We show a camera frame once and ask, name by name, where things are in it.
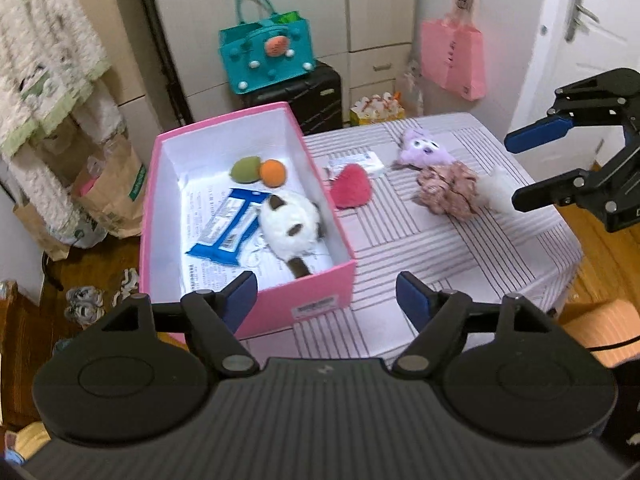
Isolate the floral pink cloth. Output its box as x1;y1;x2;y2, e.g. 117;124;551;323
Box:
416;162;480;221

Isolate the purple plush toy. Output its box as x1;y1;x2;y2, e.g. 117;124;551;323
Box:
396;128;456;169

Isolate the striped tablecloth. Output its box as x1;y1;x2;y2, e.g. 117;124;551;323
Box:
243;113;582;361

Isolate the blue wet wipes pack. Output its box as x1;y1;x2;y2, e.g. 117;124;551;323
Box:
186;188;271;266

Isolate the brown paper bag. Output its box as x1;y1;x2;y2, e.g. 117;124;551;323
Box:
72;134;148;238

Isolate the white brown plush cat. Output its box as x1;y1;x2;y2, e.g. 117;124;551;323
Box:
258;191;323;280

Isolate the silver door handle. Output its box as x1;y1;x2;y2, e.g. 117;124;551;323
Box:
564;0;600;44

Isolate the teal felt tote bag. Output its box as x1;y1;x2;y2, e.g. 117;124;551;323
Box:
218;0;316;96

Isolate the white tissue pack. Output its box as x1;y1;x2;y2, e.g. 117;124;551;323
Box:
326;151;386;180

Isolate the white fluffy plush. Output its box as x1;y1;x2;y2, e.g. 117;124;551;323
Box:
476;165;518;214

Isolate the pink cardboard box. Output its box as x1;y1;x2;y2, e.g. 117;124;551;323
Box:
139;102;356;338

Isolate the pink fluffy heart plush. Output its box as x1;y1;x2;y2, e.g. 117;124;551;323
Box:
330;164;372;209

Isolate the white paper sheet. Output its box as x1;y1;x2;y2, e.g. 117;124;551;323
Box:
177;173;335;297

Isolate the orange plush ball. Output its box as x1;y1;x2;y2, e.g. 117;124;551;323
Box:
259;159;288;188

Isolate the cream knitted sweater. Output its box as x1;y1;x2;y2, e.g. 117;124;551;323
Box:
1;0;126;248

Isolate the white wardrobe cabinet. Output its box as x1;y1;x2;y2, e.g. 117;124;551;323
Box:
154;0;416;120

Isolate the pink paper bag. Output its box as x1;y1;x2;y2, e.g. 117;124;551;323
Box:
420;0;486;102

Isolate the yellow snack box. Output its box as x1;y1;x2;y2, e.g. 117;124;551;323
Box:
349;92;406;127

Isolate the black suitcase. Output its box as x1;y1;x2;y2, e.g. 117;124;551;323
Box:
241;61;343;136

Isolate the green plush ball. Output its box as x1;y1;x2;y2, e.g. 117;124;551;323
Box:
230;156;262;184

